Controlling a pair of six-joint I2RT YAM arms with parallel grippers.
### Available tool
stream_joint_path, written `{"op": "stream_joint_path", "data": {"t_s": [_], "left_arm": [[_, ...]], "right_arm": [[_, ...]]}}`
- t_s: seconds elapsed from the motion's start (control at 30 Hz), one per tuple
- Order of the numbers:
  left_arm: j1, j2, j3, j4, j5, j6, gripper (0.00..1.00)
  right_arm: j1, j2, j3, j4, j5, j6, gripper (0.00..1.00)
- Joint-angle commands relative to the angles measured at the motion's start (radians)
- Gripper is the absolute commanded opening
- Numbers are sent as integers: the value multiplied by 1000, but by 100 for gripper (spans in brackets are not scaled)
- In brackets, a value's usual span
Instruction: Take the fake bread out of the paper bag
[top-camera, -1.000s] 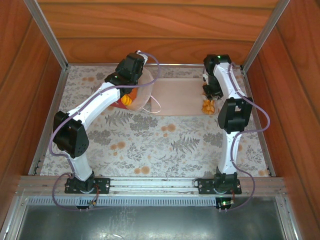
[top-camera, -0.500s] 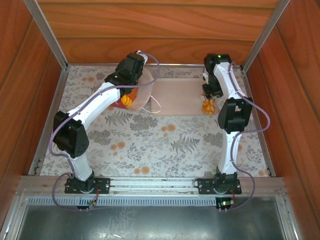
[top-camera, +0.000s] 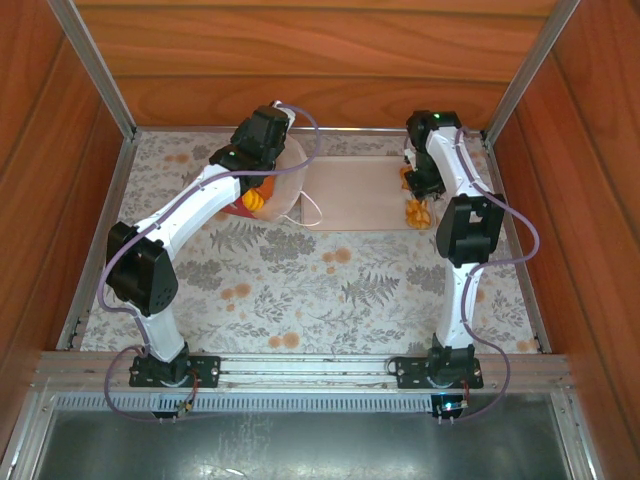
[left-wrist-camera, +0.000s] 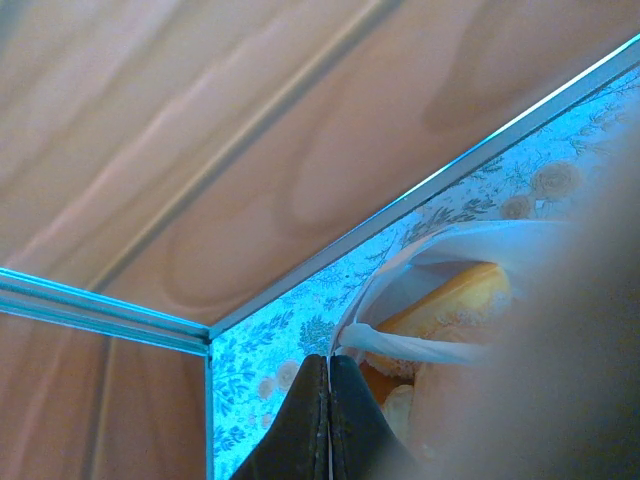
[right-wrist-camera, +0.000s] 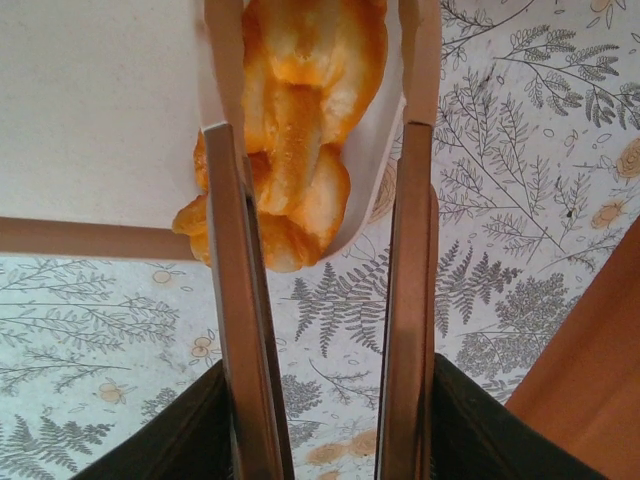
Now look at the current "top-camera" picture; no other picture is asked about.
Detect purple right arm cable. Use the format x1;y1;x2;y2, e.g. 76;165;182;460
437;127;542;425

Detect grey slotted cable duct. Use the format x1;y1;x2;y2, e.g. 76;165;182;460
52;392;436;414

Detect aluminium back frame rail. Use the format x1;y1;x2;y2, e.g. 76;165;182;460
133;125;487;137

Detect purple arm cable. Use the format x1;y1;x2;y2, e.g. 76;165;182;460
96;102;321;425
437;127;542;425

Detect pink plastic tray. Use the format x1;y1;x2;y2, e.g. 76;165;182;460
299;155;441;232

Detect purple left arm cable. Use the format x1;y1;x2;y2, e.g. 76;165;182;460
96;102;321;425

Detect aluminium side frame rail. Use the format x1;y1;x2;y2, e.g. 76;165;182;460
482;137;554;354
54;135;140;351

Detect aluminium frame post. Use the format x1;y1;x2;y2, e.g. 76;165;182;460
482;0;584;146
47;0;139;144

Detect red and white paper bag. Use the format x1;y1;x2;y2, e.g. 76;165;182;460
218;133;325;229

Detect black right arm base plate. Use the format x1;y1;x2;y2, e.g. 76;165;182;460
394;355;485;390

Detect aluminium mounting rail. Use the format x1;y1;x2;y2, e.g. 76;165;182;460
32;351;574;396

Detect grey metal sheet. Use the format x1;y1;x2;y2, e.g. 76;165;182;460
34;409;574;480

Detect floral table mat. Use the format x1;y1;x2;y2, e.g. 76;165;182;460
79;130;544;355

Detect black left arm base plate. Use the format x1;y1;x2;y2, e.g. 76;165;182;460
128;354;222;389

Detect small circuit board green light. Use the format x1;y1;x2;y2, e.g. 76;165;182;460
430;393;471;420

